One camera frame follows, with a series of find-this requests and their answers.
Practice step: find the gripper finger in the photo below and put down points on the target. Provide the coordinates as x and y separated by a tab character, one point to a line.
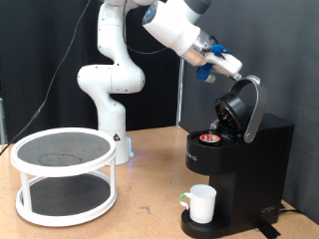
236	77

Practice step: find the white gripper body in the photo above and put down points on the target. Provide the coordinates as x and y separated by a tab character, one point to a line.
224	64

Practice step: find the orange rimmed coffee pod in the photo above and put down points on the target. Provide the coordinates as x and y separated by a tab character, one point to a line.
210	137

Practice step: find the black Keurig coffee machine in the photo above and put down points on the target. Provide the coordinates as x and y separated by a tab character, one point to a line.
246	166

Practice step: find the white mug with green tape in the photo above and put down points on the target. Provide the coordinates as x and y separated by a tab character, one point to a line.
201	204

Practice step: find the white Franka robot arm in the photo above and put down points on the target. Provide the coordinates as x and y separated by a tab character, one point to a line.
113	79

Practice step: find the silver vertical pole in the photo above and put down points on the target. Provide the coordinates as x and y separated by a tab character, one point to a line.
181	93

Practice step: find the grey fabric backdrop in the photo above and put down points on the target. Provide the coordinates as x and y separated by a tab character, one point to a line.
282	40

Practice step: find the black tape strip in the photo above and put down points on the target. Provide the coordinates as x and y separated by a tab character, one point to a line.
267	229

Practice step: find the white two-tier turntable stand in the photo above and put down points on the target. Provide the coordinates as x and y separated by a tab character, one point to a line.
66	156

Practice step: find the black curtain backdrop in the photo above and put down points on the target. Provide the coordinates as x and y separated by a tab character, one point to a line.
33	66

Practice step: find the wrist camera on blue mount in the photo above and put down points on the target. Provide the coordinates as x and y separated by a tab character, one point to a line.
204	73

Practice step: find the grey metal post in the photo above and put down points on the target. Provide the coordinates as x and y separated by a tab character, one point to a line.
1	126

